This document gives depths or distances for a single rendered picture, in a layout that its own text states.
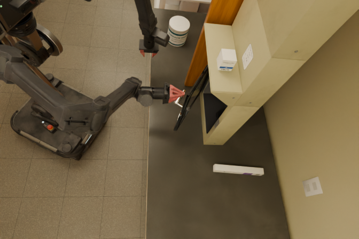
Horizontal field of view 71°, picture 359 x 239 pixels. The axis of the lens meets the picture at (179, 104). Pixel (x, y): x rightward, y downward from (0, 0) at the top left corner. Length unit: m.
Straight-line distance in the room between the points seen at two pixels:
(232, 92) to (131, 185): 1.55
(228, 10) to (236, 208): 0.93
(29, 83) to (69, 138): 1.26
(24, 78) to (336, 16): 0.87
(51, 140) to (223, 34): 1.60
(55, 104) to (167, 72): 0.90
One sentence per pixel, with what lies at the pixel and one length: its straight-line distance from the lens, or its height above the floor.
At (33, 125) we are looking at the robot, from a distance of 2.28.
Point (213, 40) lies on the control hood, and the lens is 1.00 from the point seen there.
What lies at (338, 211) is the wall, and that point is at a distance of 1.23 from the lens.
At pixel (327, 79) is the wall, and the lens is 1.24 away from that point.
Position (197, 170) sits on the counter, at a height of 0.94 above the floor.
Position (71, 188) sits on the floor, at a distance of 2.30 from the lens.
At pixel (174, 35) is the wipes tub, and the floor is 1.04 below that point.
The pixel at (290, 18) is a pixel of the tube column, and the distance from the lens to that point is 0.70.
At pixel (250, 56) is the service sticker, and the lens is 0.87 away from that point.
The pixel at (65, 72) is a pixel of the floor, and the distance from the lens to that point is 2.75.
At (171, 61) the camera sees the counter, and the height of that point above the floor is 0.94.
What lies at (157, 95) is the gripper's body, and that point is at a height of 1.22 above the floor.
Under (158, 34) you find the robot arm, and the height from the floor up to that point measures 1.31.
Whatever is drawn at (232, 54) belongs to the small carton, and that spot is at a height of 1.57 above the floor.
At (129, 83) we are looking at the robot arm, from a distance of 1.11.
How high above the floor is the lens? 2.22
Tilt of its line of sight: 61 degrees down
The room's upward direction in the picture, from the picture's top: 19 degrees clockwise
